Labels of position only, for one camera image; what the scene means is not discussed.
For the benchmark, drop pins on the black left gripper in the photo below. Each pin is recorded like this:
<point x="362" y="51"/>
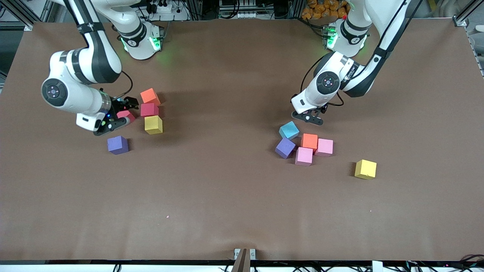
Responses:
<point x="323" y="111"/>

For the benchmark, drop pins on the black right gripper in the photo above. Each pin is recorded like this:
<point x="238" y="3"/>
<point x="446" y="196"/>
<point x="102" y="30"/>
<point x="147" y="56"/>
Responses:
<point x="119" y="104"/>

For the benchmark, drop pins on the red foam cube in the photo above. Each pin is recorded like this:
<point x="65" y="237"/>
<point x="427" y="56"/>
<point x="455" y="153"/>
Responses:
<point x="126" y="115"/>
<point x="149" y="110"/>

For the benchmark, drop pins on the yellow foam cube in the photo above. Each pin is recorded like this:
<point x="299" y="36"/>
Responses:
<point x="153" y="125"/>
<point x="365" y="169"/>

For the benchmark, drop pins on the pink foam cube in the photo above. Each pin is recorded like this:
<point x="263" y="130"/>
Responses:
<point x="304" y="156"/>
<point x="324" y="147"/>

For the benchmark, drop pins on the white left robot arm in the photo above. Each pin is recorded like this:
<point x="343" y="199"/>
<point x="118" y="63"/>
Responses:
<point x="329" y="85"/>

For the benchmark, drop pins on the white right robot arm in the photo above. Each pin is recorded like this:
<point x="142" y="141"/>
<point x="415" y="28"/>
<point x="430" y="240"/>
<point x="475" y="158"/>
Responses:
<point x="94" y="56"/>

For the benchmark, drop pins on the orange foam cube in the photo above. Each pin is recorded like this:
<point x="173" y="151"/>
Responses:
<point x="309" y="141"/>
<point x="150" y="97"/>

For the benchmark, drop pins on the light blue foam cube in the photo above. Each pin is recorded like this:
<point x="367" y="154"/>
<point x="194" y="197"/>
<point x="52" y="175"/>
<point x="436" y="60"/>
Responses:
<point x="289" y="130"/>

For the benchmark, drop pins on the purple foam cube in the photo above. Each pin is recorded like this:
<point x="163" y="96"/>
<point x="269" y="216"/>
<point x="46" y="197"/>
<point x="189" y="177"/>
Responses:
<point x="285" y="148"/>
<point x="117" y="145"/>

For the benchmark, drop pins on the white power strip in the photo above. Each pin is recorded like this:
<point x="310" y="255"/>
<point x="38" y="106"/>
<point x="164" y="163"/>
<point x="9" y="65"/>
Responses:
<point x="162" y="7"/>

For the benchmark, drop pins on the pile of orange objects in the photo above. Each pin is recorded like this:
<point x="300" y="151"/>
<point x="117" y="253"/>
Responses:
<point x="321" y="7"/>

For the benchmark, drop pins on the brown table cover sheet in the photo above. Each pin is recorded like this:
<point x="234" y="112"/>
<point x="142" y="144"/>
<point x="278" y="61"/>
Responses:
<point x="242" y="196"/>

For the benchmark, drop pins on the white corner bracket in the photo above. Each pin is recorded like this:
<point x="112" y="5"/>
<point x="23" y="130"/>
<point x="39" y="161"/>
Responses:
<point x="460" y="22"/>
<point x="28" y="27"/>

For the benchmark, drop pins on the aluminium frame profile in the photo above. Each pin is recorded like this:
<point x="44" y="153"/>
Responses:
<point x="472" y="9"/>
<point x="22" y="12"/>

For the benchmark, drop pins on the aluminium edge rail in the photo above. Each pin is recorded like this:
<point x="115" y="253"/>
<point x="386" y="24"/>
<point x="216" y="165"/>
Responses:
<point x="477" y="56"/>

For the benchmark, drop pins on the metal bracket with post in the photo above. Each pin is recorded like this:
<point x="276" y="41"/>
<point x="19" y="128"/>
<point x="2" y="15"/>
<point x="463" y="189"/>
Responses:
<point x="242" y="260"/>

